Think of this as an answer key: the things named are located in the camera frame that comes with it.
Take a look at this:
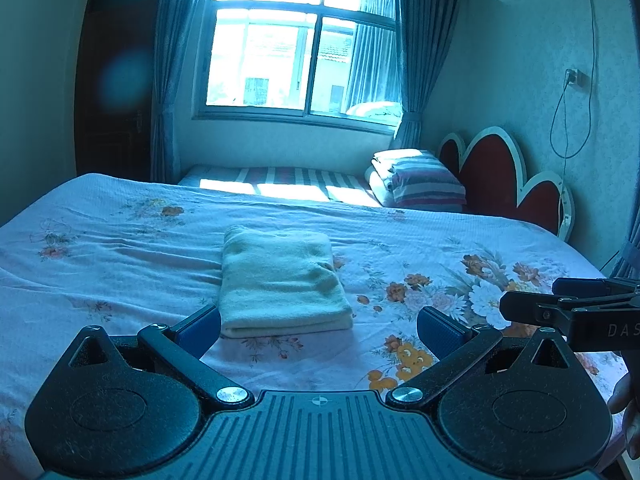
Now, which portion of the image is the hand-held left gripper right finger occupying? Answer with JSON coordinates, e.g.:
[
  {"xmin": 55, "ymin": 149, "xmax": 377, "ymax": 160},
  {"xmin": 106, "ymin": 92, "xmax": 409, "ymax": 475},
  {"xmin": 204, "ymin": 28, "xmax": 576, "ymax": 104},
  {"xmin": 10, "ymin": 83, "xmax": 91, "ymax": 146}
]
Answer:
[{"xmin": 385, "ymin": 305, "xmax": 588, "ymax": 411}]

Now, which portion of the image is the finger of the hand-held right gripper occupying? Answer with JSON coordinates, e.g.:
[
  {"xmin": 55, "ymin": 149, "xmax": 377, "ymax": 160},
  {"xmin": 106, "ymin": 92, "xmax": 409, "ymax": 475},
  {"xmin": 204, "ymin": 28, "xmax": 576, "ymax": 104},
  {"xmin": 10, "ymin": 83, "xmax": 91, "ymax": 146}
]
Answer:
[
  {"xmin": 499, "ymin": 291, "xmax": 591, "ymax": 333},
  {"xmin": 552, "ymin": 277, "xmax": 640, "ymax": 302}
]

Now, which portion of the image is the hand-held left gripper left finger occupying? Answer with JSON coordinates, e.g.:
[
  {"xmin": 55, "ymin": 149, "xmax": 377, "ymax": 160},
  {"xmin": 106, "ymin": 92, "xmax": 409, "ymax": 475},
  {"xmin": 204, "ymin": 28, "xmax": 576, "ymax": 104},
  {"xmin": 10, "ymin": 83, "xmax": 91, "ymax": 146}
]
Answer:
[{"xmin": 52, "ymin": 304, "xmax": 256, "ymax": 415}]

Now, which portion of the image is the cream towel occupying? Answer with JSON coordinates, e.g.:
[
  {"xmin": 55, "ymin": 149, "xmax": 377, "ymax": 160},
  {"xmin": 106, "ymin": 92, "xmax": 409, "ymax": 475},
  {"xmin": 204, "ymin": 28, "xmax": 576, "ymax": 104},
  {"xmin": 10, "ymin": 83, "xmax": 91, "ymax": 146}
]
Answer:
[{"xmin": 218, "ymin": 225, "xmax": 355, "ymax": 339}]

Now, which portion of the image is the person's right hand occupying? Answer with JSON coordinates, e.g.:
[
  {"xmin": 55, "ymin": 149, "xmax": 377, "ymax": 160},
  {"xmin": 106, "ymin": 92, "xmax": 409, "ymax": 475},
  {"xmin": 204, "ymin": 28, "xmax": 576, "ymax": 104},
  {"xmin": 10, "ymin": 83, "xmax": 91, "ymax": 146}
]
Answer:
[{"xmin": 607, "ymin": 374, "xmax": 640, "ymax": 461}]

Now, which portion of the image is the floral bed blanket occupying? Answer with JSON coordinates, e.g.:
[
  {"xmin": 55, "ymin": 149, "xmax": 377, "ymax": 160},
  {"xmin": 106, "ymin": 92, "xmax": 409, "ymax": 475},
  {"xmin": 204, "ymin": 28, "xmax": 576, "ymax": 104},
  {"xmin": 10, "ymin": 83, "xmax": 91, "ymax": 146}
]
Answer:
[{"xmin": 0, "ymin": 172, "xmax": 631, "ymax": 480}]

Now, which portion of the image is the red and white headboard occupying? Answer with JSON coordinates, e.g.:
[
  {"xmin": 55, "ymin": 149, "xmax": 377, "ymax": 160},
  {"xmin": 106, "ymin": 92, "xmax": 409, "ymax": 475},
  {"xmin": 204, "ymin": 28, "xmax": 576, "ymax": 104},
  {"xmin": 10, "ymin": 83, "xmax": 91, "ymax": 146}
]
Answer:
[{"xmin": 437, "ymin": 126, "xmax": 576, "ymax": 243}]

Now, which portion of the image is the folded striped quilt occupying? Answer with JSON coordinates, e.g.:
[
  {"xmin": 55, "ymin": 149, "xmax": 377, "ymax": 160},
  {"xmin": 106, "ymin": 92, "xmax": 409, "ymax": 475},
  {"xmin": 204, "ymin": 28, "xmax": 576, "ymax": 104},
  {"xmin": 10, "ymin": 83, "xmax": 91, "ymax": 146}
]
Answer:
[{"xmin": 390, "ymin": 152, "xmax": 468, "ymax": 213}]

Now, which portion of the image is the folded white quilt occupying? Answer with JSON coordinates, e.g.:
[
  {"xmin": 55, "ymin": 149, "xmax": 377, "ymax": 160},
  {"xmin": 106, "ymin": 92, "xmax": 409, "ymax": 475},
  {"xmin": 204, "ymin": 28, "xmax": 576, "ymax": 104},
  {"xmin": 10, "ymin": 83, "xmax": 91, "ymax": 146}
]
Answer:
[{"xmin": 364, "ymin": 148, "xmax": 441, "ymax": 206}]

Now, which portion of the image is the striped mattress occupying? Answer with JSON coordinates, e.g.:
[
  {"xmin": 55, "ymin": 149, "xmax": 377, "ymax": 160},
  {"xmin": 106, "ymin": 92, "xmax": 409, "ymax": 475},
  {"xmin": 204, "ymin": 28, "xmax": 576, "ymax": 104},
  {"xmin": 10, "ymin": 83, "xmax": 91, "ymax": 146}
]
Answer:
[{"xmin": 177, "ymin": 164, "xmax": 396, "ymax": 208}]

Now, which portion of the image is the white pillow on windowsill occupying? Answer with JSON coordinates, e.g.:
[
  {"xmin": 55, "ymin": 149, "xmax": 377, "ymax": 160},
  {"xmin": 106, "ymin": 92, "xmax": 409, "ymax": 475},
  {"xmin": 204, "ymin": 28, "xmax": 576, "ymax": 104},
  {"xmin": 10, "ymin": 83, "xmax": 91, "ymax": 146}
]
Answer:
[{"xmin": 345, "ymin": 101, "xmax": 403, "ymax": 121}]

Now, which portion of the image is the dark wooden wardrobe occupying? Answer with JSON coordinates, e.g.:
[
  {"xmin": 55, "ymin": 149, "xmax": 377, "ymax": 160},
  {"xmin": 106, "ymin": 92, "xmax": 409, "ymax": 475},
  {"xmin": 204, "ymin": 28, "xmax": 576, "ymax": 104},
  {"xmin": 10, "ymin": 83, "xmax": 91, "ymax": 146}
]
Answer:
[{"xmin": 75, "ymin": 0, "xmax": 168, "ymax": 183}]

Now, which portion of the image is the blue curtain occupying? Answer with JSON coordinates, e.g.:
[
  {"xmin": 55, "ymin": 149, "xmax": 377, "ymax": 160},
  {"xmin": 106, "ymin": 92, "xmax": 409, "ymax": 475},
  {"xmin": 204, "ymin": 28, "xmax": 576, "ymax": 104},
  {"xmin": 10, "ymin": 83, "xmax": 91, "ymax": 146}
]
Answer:
[
  {"xmin": 150, "ymin": 0, "xmax": 221, "ymax": 186},
  {"xmin": 390, "ymin": 0, "xmax": 471, "ymax": 153}
]

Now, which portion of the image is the sliding glass window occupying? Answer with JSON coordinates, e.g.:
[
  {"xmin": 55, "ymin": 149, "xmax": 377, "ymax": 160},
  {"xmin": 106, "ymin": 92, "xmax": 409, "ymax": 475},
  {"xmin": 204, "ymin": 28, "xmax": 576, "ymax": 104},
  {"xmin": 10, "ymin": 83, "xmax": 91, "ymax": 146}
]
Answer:
[{"xmin": 192, "ymin": 0, "xmax": 406, "ymax": 136}]

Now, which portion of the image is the charger cable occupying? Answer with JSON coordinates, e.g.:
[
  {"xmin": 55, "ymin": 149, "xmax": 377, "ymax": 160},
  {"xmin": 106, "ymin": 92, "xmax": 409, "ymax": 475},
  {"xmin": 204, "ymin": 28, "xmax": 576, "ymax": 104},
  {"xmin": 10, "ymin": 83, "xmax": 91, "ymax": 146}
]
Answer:
[{"xmin": 549, "ymin": 77, "xmax": 596, "ymax": 161}]

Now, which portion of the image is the air conditioner power cable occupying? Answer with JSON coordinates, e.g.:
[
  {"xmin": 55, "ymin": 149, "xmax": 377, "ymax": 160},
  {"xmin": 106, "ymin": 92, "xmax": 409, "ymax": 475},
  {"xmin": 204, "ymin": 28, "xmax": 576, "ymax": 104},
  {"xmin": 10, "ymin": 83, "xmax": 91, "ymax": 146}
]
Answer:
[{"xmin": 585, "ymin": 0, "xmax": 601, "ymax": 91}]

